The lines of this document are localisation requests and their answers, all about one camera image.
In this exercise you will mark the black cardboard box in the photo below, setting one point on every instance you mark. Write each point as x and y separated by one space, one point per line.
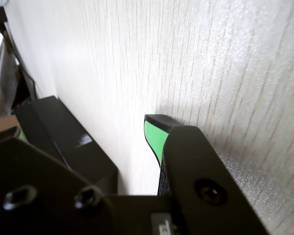
63 132

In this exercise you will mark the large brown cardboard box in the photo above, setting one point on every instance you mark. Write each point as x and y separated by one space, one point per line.
2 122

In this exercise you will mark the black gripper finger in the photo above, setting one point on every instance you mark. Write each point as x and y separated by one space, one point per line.
198 171
39 191

